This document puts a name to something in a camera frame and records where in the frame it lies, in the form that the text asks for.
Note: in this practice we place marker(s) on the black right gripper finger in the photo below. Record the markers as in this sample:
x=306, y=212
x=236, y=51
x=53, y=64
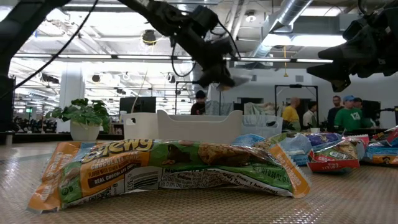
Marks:
x=339, y=74
x=351, y=49

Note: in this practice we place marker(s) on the red green granola bar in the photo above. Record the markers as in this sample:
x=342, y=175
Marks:
x=334, y=155

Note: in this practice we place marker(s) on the silver ceiling duct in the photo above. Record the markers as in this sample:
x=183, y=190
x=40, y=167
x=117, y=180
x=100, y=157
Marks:
x=289, y=12

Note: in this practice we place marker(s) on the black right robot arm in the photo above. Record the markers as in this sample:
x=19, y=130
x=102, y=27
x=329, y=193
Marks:
x=394, y=46

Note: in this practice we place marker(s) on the red blue granola bar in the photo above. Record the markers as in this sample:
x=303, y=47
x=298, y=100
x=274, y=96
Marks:
x=392, y=135

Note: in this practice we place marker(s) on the black ceiling lamp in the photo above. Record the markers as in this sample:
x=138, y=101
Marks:
x=149, y=37

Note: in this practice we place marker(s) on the person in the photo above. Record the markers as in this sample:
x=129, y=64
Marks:
x=358, y=101
x=349, y=119
x=334, y=113
x=199, y=107
x=309, y=116
x=290, y=115

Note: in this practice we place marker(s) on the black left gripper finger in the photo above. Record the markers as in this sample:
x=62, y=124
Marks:
x=211, y=76
x=229, y=81

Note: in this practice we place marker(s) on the potted plant white pot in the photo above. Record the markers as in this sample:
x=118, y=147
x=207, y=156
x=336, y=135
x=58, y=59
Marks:
x=84, y=118

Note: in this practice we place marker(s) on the grey plastic bin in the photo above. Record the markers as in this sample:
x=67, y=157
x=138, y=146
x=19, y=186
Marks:
x=199, y=127

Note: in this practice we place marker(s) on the blue orange granola bar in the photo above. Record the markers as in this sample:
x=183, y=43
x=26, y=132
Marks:
x=382, y=155

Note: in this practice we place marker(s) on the white plastic bin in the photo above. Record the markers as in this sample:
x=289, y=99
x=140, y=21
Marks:
x=140, y=124

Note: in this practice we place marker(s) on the small blue granola bar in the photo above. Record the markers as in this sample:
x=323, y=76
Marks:
x=247, y=140

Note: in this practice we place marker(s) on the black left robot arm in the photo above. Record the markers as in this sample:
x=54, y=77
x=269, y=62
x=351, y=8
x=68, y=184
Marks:
x=18, y=28

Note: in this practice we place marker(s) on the white cloth pile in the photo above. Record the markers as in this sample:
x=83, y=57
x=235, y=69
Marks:
x=264, y=109
x=224, y=107

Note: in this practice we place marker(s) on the black metal frame stand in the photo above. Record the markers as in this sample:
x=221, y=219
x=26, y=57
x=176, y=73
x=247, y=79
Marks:
x=295, y=86
x=186, y=82

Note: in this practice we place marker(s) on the green light-blue granola bar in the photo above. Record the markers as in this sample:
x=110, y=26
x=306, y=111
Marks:
x=289, y=146

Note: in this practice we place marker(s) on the blue purple granola bar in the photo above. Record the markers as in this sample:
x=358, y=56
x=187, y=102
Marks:
x=323, y=139

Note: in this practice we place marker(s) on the black table edge rail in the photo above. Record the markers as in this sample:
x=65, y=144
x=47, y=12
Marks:
x=37, y=137

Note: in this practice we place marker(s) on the green orange Chewy granola bar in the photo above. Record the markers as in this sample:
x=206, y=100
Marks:
x=155, y=174

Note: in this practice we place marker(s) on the black monitor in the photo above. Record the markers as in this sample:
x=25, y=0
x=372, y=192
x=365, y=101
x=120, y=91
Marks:
x=140, y=105
x=371, y=109

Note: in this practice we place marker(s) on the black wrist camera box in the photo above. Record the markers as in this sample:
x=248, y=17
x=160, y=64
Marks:
x=205, y=17

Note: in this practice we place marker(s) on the clear plastic bin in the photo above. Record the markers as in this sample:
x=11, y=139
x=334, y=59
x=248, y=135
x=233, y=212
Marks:
x=261, y=124

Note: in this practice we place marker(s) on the green exit sign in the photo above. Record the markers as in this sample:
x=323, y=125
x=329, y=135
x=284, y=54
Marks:
x=29, y=110

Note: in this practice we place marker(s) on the tan mat black border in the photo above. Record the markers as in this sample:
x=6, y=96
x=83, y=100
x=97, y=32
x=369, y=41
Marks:
x=342, y=199

